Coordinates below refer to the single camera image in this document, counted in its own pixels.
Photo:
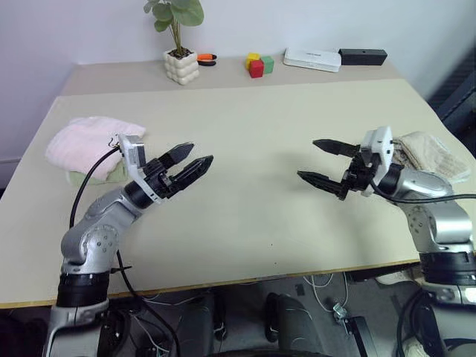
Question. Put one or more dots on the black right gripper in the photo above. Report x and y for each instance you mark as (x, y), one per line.
(359, 173)

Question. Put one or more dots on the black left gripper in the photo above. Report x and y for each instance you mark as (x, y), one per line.
(161, 182)

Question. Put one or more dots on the pink towel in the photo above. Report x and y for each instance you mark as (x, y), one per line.
(85, 141)

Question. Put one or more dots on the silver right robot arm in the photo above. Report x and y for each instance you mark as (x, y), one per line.
(439, 219)

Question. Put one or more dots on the green towel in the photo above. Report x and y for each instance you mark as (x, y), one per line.
(111, 175)

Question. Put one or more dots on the beige towel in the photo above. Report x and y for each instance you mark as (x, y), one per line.
(431, 152)

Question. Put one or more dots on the green plant in white pot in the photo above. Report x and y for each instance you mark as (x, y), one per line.
(182, 67)

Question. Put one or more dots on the white flat box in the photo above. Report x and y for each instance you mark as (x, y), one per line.
(311, 59)

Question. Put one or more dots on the orange and black tool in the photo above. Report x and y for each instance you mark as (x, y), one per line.
(206, 57)

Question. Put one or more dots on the black rectangular box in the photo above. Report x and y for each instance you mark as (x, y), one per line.
(363, 56)

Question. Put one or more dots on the green cube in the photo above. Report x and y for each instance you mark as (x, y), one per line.
(268, 64)

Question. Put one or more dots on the red cube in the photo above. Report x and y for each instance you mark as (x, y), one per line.
(256, 69)

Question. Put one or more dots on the yellow cube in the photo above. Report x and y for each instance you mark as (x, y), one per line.
(253, 57)

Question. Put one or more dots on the white sneaker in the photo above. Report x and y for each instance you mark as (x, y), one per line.
(392, 277)

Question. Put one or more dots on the small metal clamp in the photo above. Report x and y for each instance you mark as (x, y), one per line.
(339, 311)

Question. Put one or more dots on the dark rounded shape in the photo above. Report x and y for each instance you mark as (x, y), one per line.
(193, 327)
(294, 327)

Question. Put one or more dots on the black bar under table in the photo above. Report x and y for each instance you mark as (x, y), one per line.
(362, 334)

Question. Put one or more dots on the beige sneaker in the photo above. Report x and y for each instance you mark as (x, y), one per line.
(413, 347)

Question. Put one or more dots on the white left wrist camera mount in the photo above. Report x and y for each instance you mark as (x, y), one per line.
(134, 154)

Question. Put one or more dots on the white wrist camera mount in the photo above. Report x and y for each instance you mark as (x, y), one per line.
(383, 148)
(134, 154)

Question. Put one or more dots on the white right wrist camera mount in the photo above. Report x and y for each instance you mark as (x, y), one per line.
(383, 148)

